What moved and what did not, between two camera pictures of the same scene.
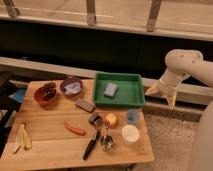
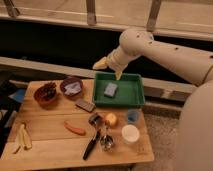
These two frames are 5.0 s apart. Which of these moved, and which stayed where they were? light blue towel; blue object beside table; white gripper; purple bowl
Moved: white gripper
Stayed: blue object beside table; light blue towel; purple bowl
